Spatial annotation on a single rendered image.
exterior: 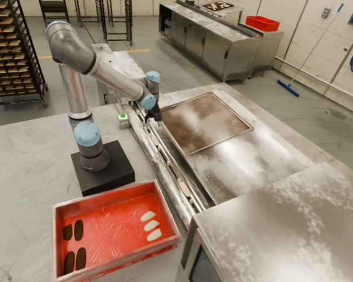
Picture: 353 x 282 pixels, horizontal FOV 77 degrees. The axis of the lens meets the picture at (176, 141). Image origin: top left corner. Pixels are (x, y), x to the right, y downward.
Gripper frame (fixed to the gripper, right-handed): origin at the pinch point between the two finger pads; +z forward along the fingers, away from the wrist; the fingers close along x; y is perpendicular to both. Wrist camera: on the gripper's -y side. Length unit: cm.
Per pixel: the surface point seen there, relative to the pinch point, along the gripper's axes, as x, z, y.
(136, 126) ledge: 6.1, 7.7, 14.8
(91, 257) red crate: 49, 11, -58
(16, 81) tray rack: 100, 55, 211
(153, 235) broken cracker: 23, 10, -60
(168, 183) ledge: 6.2, 7.7, -38.2
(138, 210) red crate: 25, 11, -45
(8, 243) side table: 79, 12, -39
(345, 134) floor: -303, 94, 8
